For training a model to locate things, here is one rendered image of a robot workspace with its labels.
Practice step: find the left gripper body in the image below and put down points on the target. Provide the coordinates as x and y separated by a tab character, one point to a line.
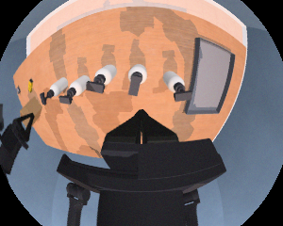
15	127

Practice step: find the yellow pocket level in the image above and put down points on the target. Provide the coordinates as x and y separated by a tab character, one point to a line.
30	84

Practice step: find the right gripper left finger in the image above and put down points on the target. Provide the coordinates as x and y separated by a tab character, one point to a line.
127	131

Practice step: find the white pump bottle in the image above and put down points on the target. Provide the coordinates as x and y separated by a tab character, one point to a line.
176	84
55	89
137	79
104	76
75	89

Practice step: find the brown cardboard box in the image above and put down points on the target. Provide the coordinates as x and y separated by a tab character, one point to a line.
33	106

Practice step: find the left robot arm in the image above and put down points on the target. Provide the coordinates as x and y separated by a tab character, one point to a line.
9	140

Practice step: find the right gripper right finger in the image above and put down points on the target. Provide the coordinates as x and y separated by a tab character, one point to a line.
154	131

